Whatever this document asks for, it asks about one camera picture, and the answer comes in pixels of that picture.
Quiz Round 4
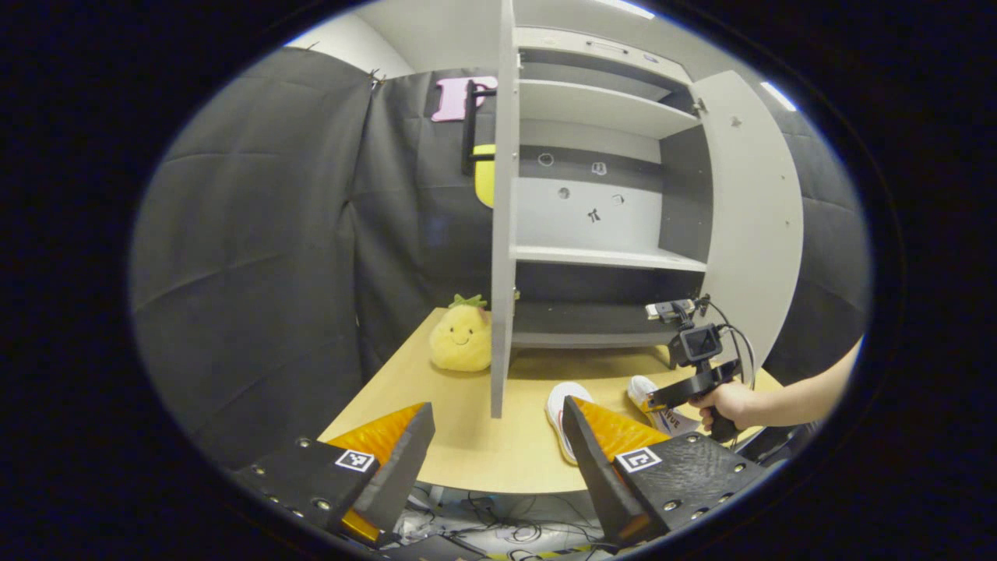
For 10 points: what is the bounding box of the grey cabinet door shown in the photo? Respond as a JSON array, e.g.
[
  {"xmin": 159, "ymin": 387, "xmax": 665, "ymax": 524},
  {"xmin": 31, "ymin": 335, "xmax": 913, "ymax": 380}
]
[
  {"xmin": 489, "ymin": 0, "xmax": 521, "ymax": 419},
  {"xmin": 689, "ymin": 70, "xmax": 805, "ymax": 375}
]

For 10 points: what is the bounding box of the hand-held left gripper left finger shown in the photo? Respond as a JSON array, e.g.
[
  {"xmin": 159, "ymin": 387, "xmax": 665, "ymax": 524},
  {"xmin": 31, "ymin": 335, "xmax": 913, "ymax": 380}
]
[{"xmin": 234, "ymin": 402, "xmax": 435, "ymax": 545}]

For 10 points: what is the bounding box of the black door handle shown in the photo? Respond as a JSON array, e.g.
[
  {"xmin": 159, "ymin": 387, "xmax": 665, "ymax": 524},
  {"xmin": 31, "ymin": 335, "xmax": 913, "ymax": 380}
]
[{"xmin": 463, "ymin": 79, "xmax": 498, "ymax": 176}]

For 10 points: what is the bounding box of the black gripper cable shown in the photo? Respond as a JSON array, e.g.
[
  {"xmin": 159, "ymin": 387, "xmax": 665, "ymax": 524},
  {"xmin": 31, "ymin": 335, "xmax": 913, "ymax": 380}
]
[{"xmin": 696, "ymin": 294, "xmax": 757, "ymax": 390}]

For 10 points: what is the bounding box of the white canvas shoe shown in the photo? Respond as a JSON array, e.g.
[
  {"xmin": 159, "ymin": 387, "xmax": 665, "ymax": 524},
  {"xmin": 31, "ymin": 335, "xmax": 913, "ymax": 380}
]
[
  {"xmin": 627, "ymin": 375, "xmax": 702, "ymax": 437},
  {"xmin": 545, "ymin": 381, "xmax": 594, "ymax": 466}
]

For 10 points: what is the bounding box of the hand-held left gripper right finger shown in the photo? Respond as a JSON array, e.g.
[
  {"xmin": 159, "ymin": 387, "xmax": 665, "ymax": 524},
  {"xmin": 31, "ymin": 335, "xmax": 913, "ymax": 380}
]
[{"xmin": 562, "ymin": 396, "xmax": 768, "ymax": 546}]

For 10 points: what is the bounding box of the grey shoe cabinet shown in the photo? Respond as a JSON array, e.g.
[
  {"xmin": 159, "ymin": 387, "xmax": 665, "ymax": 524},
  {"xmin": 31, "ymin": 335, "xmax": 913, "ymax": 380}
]
[{"xmin": 510, "ymin": 26, "xmax": 713, "ymax": 371}]

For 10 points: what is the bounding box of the yellow pineapple plush toy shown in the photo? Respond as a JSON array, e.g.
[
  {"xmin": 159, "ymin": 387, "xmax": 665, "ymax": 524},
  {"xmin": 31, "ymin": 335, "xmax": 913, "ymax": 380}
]
[{"xmin": 428, "ymin": 294, "xmax": 493, "ymax": 372}]

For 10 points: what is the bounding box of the ceiling light panel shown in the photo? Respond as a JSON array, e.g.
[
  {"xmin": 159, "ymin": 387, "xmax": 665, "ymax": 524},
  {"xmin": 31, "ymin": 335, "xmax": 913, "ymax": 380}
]
[
  {"xmin": 600, "ymin": 0, "xmax": 657, "ymax": 20},
  {"xmin": 759, "ymin": 81, "xmax": 798, "ymax": 113}
]

